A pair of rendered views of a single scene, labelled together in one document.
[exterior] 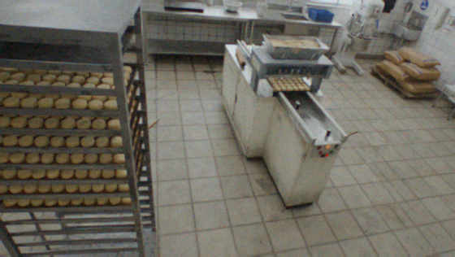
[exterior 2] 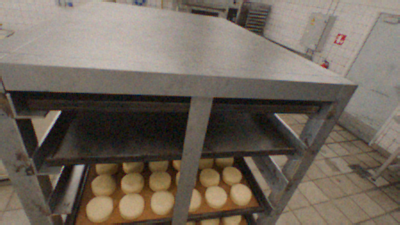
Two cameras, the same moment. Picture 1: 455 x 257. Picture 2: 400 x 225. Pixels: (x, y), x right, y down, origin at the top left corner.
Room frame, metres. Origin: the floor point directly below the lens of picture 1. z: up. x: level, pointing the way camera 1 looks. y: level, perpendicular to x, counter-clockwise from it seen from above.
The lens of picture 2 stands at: (0.90, 1.37, 1.91)
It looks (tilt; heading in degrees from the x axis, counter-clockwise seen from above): 31 degrees down; 268
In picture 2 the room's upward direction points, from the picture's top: 10 degrees clockwise
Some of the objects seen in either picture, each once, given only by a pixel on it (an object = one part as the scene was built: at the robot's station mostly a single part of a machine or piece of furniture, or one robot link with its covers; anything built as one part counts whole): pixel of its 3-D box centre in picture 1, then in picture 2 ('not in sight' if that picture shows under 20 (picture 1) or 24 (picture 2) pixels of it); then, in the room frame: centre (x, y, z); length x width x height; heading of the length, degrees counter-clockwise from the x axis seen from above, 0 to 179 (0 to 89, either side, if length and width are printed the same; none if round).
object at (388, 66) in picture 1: (399, 70); not in sight; (5.31, -2.55, 0.32); 0.72 x 0.42 x 0.17; 25
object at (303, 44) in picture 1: (295, 45); not in sight; (2.64, -0.26, 1.28); 0.54 x 0.27 x 0.06; 114
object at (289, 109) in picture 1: (268, 79); not in sight; (2.68, -0.08, 0.87); 2.01 x 0.03 x 0.07; 24
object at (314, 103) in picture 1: (294, 79); not in sight; (2.80, -0.35, 0.87); 2.01 x 0.03 x 0.07; 24
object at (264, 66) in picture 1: (288, 72); not in sight; (2.64, -0.26, 1.01); 0.72 x 0.33 x 0.34; 114
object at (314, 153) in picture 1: (325, 149); not in sight; (1.84, -0.61, 0.77); 0.24 x 0.04 x 0.14; 114
